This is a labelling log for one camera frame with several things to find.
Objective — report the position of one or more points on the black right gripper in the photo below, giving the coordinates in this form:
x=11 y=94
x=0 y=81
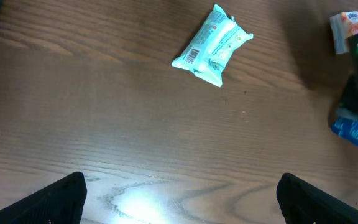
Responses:
x=346 y=104

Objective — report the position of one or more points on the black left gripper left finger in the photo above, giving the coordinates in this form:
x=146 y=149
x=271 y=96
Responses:
x=61 y=202

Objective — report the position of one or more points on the small orange carton box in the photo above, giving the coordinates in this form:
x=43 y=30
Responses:
x=343 y=26

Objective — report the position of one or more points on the blue Oreo cookie pack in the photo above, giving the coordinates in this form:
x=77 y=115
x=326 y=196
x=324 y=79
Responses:
x=346 y=128

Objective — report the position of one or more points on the mint green wipes pack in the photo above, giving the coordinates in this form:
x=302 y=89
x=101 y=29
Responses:
x=208 y=53

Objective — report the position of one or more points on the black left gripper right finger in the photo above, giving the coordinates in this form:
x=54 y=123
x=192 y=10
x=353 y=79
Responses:
x=301 y=202

